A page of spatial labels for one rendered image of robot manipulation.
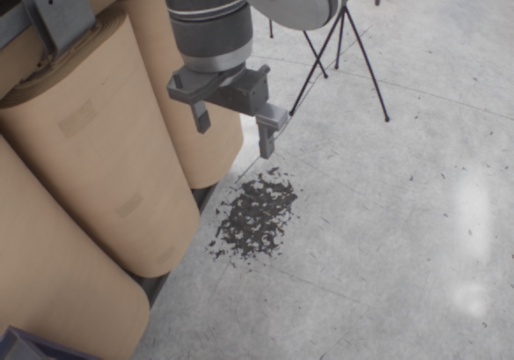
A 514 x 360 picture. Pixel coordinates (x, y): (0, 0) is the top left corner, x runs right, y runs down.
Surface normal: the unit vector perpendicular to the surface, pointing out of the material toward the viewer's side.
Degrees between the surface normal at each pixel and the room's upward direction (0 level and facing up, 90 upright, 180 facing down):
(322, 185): 0
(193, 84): 0
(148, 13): 90
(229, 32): 90
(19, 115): 90
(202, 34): 90
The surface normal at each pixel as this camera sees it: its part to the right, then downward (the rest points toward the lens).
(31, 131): 0.15, 0.77
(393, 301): -0.09, -0.62
